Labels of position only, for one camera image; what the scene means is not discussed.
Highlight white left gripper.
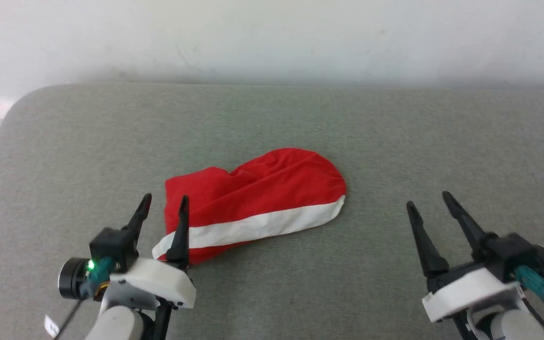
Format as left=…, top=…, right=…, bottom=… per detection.
left=100, top=193, right=196, bottom=310

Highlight red garment with white stripe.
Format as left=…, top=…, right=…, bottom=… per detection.
left=152, top=148, right=347, bottom=265

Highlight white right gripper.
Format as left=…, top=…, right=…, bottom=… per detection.
left=406, top=191, right=527, bottom=323

